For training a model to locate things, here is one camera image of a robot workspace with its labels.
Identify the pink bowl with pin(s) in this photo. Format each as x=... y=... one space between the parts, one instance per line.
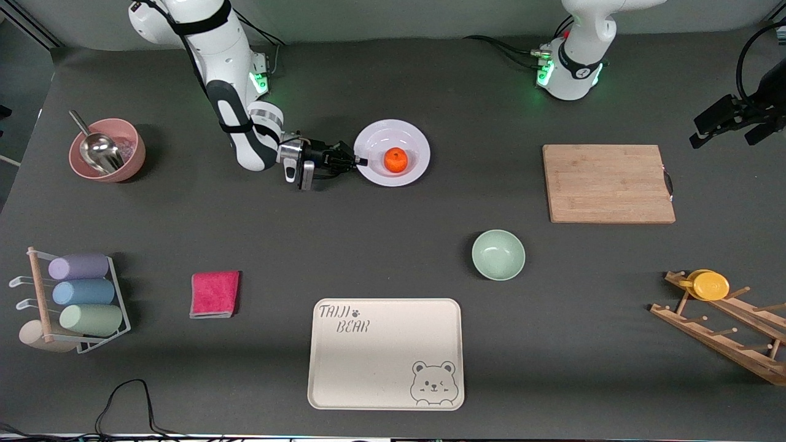
x=132 y=138

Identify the pale green bowl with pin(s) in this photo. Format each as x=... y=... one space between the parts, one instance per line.
x=498 y=255

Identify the green cup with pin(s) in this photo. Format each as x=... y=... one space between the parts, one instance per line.
x=92 y=320

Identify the orange fruit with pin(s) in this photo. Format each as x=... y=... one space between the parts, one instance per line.
x=395 y=160

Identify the wooden cutting board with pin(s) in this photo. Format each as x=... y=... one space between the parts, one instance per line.
x=608 y=184

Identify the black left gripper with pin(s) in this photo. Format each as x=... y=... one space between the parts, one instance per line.
x=766 y=92

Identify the purple cup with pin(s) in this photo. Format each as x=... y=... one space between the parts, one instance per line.
x=80 y=266

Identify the beige cup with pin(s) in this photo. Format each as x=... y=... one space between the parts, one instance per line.
x=34 y=337

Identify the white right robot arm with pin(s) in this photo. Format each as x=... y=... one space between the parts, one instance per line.
x=227 y=55

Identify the wooden rack rod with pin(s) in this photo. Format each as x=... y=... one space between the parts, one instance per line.
x=40 y=294

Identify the beige bear print tray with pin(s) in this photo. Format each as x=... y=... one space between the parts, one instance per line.
x=374 y=362

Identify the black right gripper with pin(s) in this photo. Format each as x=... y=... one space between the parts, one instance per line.
x=319 y=150

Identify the metal scoop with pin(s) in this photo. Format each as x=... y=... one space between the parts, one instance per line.
x=101 y=152

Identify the yellow cup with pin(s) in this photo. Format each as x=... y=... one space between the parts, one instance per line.
x=711 y=286

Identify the white round plate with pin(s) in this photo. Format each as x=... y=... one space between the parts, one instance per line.
x=417 y=144

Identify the pink folded cloth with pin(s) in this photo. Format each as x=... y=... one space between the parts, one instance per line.
x=215 y=294

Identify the blue cup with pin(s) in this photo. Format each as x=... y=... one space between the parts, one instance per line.
x=85 y=292

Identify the wooden dish rack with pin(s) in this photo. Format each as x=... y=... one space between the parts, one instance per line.
x=718 y=344

